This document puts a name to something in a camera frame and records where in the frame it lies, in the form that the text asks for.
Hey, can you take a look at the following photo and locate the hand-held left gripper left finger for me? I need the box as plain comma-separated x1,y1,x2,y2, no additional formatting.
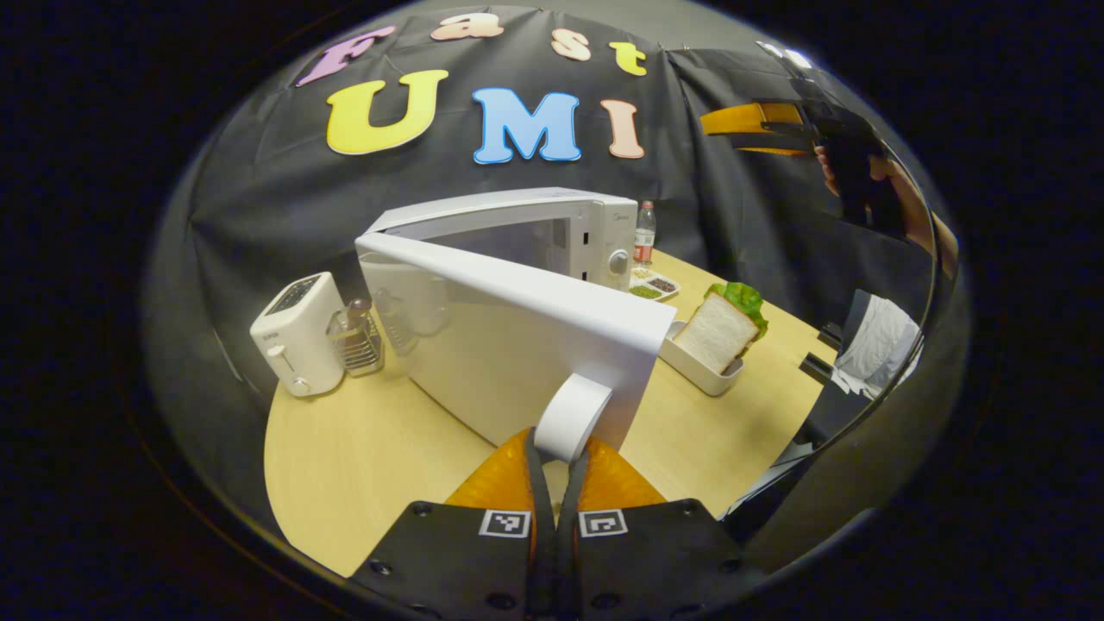
349,427,554,621

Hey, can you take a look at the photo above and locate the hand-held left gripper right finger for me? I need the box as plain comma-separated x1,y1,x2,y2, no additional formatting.
556,436,764,621

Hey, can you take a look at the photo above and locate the lettuce sandwich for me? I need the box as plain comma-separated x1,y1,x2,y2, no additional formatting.
673,282,770,376

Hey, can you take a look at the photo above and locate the white microwave oven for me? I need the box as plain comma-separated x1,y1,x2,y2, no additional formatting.
354,187,678,467

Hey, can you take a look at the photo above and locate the small ceiling light panel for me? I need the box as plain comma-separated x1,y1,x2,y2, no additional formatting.
757,41,813,70

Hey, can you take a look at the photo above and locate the clear bottle with red label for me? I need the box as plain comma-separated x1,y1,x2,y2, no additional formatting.
634,200,658,264

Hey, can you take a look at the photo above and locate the white crumpled cloth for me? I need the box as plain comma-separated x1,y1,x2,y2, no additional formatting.
835,295,924,398

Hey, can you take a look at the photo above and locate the white divided snack dish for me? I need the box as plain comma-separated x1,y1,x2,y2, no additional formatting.
628,266,682,301

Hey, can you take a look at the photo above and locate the white rectangular tray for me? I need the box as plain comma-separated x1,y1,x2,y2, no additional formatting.
660,321,744,398

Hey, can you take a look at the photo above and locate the white toaster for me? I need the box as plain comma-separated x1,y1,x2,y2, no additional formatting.
250,272,346,398

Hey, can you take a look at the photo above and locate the black backdrop cloth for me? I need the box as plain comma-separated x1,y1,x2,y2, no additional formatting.
142,4,941,415

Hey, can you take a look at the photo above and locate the metal wire cup rack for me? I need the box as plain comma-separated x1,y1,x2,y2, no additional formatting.
326,298,386,379

